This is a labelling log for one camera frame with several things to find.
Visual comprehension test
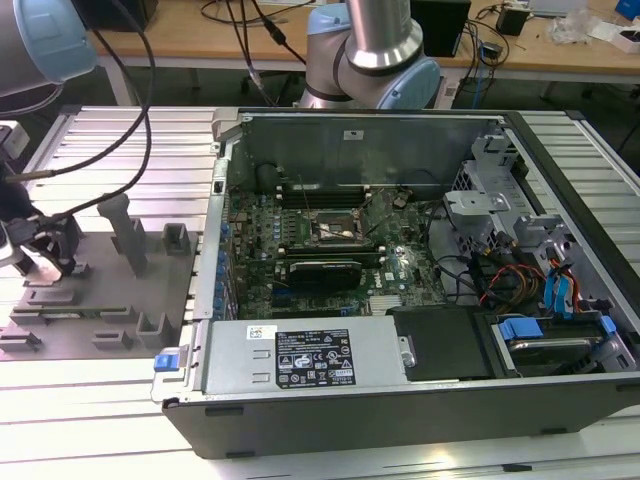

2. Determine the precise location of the CPU socket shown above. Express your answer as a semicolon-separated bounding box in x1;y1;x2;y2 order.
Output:
309;207;365;246

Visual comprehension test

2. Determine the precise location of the grey parts rack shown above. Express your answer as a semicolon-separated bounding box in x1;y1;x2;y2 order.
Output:
0;192;202;361

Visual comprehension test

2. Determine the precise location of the green RAM stick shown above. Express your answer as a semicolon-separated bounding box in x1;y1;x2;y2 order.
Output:
37;305;106;320

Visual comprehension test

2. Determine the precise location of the blue case latch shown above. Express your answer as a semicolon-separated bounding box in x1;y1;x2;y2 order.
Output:
153;348;181;374

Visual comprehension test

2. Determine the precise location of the black monitor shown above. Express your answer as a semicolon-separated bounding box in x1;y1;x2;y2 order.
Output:
82;0;160;30

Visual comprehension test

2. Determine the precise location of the wooden desk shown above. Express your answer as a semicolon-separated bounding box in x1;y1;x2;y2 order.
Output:
84;0;640;109

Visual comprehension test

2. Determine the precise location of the black rounded component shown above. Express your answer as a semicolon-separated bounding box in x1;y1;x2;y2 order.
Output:
255;162;279;195

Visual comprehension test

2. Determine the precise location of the grey power supply unit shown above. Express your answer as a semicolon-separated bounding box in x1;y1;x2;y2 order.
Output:
202;318;416;396

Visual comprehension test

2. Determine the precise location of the black graphics card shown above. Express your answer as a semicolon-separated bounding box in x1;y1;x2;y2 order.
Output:
273;257;364;292

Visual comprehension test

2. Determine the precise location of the silver chipset heatsink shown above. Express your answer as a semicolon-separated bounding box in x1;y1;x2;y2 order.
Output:
368;293;402;317

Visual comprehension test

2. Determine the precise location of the green motherboard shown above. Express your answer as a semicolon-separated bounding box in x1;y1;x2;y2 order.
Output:
224;182;449;321

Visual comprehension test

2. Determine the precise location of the black PC case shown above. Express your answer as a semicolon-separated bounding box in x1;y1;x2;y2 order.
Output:
149;106;640;461

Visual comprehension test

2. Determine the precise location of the black plastic shroud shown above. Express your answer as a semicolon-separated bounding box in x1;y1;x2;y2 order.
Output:
387;305;497;384

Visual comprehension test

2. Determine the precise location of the silver metal disk bay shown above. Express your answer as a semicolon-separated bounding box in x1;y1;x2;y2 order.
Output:
442;127;532;256

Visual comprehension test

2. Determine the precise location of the black tower box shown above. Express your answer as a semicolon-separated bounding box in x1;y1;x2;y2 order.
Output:
409;0;472;59

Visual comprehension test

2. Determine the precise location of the black power adapter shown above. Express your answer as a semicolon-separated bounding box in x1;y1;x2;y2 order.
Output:
496;5;530;37

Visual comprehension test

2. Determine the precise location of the hard disk with blue carrier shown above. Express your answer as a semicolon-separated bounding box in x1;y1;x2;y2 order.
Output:
492;313;617;377

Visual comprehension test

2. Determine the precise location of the white flat device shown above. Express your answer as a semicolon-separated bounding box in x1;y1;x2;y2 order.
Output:
528;0;587;14

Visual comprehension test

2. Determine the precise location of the clear plastic bag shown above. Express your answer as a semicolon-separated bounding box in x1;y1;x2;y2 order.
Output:
547;8;594;44

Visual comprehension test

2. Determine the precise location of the white cardboard box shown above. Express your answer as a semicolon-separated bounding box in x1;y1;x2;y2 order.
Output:
587;19;640;54

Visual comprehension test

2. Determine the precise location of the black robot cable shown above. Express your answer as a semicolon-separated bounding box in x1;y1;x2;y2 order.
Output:
37;0;155;222
3;29;151;180

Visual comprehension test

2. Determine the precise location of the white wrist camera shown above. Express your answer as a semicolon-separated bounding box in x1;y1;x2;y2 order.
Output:
0;219;25;275
0;119;30;157

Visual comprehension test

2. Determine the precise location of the blue network cable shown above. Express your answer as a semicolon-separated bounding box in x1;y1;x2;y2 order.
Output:
474;29;490;109

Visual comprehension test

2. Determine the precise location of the red and yellow wire bundle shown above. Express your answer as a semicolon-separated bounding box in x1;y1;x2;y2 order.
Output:
478;263;547;307

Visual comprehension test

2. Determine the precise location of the blue data cable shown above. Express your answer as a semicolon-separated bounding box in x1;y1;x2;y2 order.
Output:
558;264;579;321
542;269;562;321

